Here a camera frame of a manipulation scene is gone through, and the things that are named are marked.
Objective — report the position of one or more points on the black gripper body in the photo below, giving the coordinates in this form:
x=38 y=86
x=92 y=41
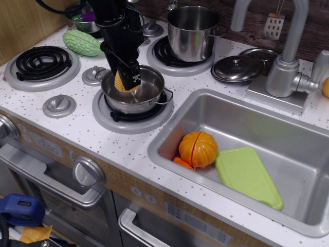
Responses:
x=122 y=33

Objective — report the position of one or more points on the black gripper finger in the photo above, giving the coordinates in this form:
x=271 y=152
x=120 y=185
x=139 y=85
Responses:
x=130 y=75

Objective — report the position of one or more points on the yellow toy corn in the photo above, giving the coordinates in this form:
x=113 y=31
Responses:
x=119 y=85

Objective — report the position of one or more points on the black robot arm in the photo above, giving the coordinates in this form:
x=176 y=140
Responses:
x=111 y=5

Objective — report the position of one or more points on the small steel pan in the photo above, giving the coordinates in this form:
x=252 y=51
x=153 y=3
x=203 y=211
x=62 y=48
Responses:
x=150 y=93

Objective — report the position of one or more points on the back stove knob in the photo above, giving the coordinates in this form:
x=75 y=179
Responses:
x=152 y=29

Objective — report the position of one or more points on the back right stove burner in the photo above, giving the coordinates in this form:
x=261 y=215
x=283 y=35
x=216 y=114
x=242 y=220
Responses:
x=159 y=56

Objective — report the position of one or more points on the stove burner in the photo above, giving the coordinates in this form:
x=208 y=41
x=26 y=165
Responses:
x=102 y=114
x=42 y=68
x=159 y=56

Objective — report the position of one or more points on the front right stove burner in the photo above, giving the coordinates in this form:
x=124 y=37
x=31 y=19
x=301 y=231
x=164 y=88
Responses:
x=102 y=114

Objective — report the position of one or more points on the front left stove knob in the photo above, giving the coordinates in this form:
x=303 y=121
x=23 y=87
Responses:
x=59 y=106

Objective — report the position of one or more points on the front left stove burner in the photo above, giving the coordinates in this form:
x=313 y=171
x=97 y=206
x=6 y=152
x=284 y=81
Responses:
x=42 y=68

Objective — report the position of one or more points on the metal masher utensil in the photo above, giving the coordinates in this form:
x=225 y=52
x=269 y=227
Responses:
x=146 y=41

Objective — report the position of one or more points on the steel bowl back left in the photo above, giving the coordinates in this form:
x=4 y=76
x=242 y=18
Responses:
x=74 y=21

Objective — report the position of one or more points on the green toy bitter gourd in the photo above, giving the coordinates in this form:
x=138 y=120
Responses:
x=81 y=43

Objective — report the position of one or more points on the tall steel pot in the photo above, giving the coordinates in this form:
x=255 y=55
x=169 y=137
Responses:
x=192 y=32

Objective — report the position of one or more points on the orange toy slice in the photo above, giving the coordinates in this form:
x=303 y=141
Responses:
x=181 y=162

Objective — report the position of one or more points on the orange toy pumpkin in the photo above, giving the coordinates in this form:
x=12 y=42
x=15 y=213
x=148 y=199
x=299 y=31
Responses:
x=198 y=149

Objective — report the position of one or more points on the large oven dial knob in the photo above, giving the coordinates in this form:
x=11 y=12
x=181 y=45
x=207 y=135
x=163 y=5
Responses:
x=86 y=172

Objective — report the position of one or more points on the dark steel pot lid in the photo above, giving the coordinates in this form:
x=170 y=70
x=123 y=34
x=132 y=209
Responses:
x=235 y=69

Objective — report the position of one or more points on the left edge oven knob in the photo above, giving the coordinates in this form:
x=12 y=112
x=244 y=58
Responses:
x=8 y=129

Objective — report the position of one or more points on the green plastic cutting board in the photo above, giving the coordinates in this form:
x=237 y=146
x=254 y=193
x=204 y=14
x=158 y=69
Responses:
x=242 y=170

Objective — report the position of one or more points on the hanging slotted spatula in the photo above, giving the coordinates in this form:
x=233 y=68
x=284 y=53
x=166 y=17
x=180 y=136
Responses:
x=274 y=24

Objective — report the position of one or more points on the silver toy faucet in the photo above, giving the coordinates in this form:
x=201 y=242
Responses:
x=285 y=88

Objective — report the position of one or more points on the silver sink basin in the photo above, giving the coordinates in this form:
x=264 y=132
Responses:
x=294 y=153

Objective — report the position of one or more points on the yellow toy lemon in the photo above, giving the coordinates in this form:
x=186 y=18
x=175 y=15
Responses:
x=325 y=87

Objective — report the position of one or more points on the left oven door handle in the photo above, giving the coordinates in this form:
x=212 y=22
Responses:
x=34 y=171

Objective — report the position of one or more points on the oven door handle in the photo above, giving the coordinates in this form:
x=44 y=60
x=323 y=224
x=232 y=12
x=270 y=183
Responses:
x=34 y=171
x=126 y=224

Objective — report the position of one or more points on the right oven door handle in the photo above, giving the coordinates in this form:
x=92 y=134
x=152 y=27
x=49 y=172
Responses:
x=126 y=224

